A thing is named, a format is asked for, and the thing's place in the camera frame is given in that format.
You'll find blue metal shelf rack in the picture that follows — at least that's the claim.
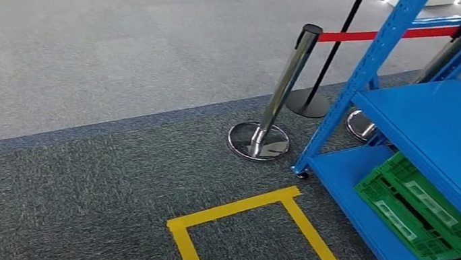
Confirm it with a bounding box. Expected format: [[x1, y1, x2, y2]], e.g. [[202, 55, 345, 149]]
[[277, 0, 461, 260]]

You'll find chrome stanchion with round base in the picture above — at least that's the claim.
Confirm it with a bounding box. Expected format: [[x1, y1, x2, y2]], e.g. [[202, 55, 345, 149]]
[[224, 14, 325, 168]]

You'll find thin black pole round base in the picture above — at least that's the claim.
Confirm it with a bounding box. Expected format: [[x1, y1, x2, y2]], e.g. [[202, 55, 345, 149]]
[[283, 0, 369, 125]]

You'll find red barrier belt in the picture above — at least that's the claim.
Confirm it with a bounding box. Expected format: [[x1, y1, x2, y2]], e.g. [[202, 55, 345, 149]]
[[316, 6, 461, 72]]

